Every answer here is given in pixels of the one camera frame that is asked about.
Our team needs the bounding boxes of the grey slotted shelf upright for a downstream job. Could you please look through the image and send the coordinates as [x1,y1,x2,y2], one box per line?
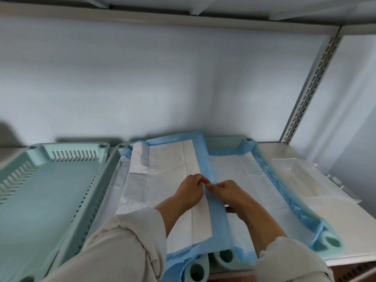
[280,35,343,144]

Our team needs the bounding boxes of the person's right hand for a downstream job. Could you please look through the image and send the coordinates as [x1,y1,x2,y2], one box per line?
[205,180,257,221]

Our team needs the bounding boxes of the teal plastic slotted tray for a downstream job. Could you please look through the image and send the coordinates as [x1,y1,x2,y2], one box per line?
[205,136,344,270]
[0,142,110,282]
[44,142,210,282]

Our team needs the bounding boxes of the grey metal shelf board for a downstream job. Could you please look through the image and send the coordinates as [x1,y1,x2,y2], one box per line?
[0,0,376,37]

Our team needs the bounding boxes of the person's left hand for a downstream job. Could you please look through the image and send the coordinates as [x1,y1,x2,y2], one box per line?
[174,174,211,209]

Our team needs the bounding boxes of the blue white absorbent underpad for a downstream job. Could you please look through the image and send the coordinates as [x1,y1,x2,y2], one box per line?
[206,141,327,262]
[88,148,190,282]
[116,131,235,259]

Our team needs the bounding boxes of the person's left forearm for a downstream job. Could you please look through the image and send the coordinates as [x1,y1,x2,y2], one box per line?
[42,197,191,282]

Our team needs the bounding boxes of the person's right forearm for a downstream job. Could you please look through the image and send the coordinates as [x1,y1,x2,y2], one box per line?
[235,200,335,282]

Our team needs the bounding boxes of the clear plastic tray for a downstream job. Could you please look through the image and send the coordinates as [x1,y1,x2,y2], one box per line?
[270,157,363,205]

